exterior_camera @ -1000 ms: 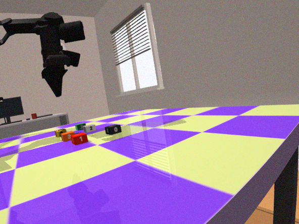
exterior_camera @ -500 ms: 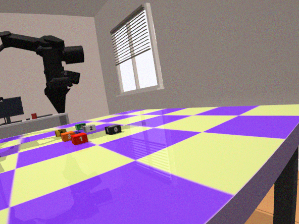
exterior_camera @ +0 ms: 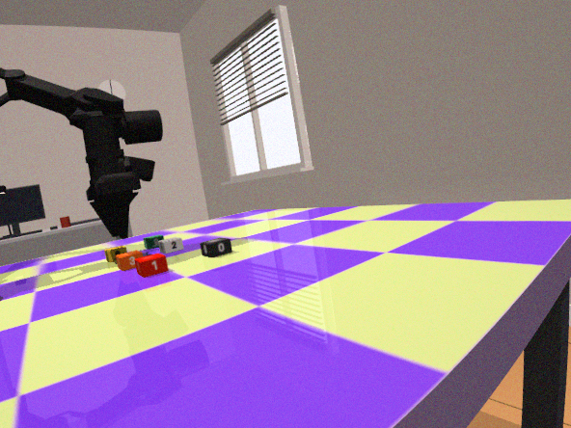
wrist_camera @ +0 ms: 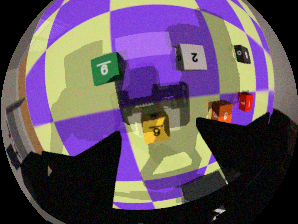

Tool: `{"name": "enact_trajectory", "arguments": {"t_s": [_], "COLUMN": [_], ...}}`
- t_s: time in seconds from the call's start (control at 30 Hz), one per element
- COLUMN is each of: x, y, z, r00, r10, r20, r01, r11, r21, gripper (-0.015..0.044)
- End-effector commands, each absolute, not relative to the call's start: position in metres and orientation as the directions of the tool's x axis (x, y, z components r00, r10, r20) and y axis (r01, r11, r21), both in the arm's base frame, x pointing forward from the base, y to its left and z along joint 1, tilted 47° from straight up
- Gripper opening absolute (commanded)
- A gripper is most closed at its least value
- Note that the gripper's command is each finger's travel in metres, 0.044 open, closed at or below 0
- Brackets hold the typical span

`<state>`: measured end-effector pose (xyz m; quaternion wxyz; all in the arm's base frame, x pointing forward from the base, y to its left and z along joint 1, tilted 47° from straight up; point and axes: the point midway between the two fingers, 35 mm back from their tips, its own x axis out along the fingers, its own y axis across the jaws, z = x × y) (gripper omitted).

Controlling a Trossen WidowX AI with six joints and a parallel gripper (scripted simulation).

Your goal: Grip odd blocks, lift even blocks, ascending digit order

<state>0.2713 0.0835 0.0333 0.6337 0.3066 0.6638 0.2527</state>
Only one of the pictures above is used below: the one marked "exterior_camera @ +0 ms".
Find orange block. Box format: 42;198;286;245
116;250;143;271

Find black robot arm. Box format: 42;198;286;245
0;67;163;181

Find white block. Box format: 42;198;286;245
158;236;183;254

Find yellow block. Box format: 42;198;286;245
104;245;127;262

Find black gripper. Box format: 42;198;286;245
86;144;142;240

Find red block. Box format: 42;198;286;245
135;254;169;277

